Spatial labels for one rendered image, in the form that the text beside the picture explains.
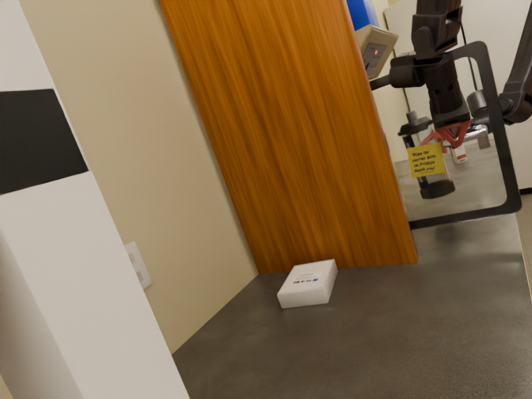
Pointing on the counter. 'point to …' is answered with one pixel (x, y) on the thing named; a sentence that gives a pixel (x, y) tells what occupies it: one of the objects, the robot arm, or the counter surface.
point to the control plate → (373, 56)
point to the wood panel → (294, 130)
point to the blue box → (362, 13)
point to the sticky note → (426, 160)
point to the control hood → (369, 33)
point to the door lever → (471, 135)
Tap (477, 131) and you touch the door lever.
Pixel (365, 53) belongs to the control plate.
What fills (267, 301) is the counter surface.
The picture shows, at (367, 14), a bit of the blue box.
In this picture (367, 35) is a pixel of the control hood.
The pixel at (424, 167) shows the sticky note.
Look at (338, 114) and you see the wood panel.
